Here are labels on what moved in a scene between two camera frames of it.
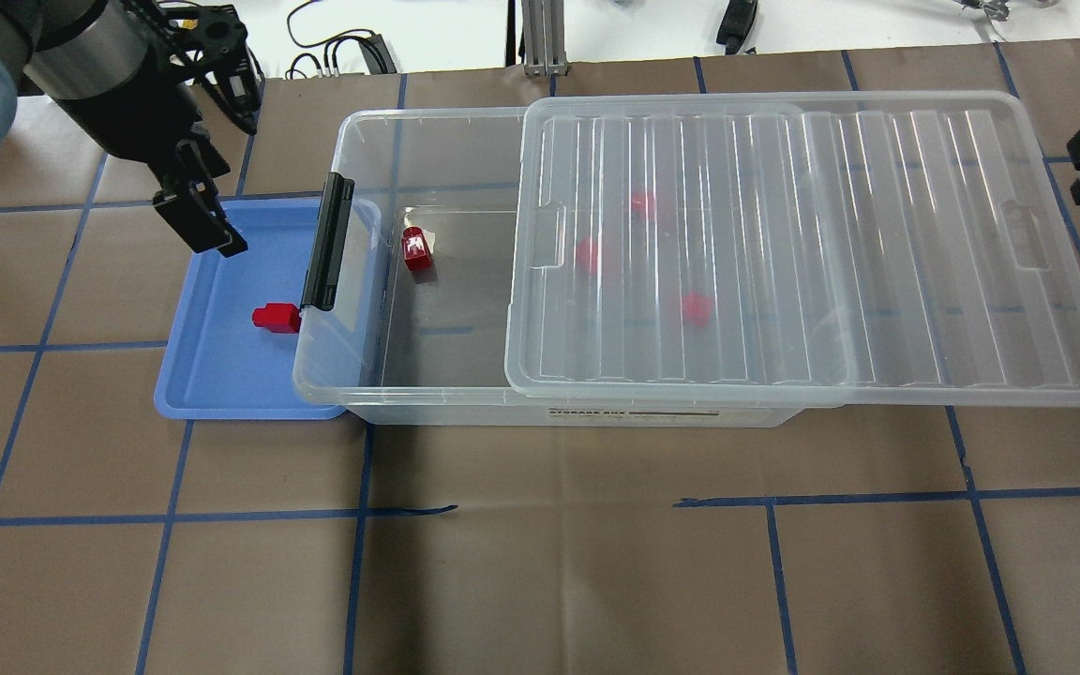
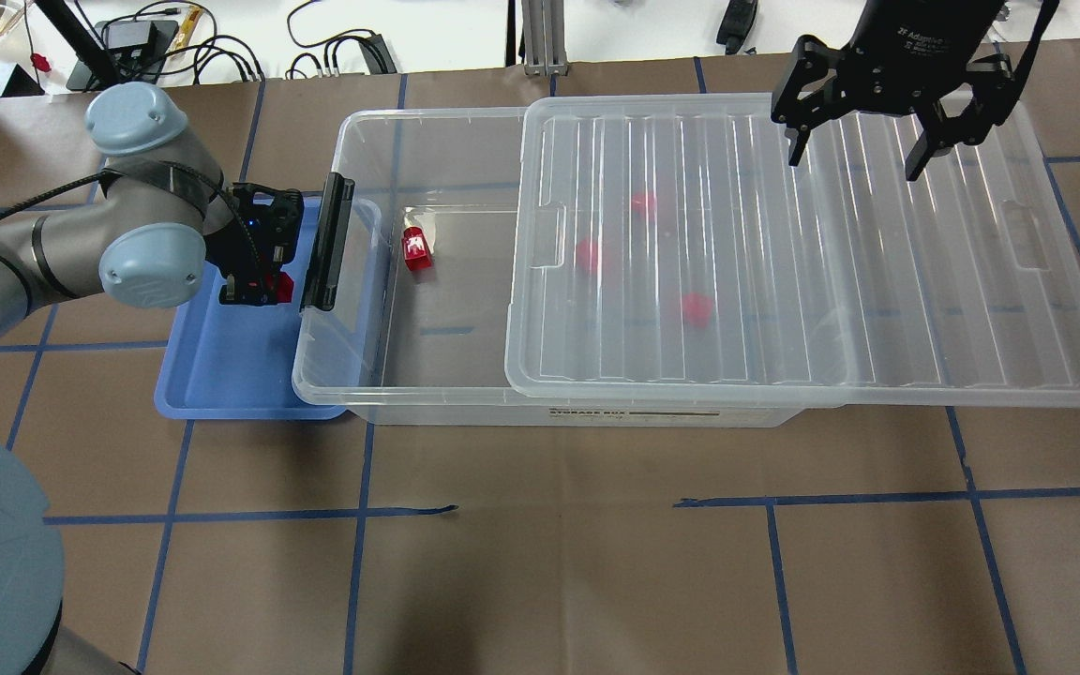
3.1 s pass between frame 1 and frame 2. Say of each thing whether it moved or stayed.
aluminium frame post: stayed
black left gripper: moved
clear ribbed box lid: stayed
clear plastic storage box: stayed
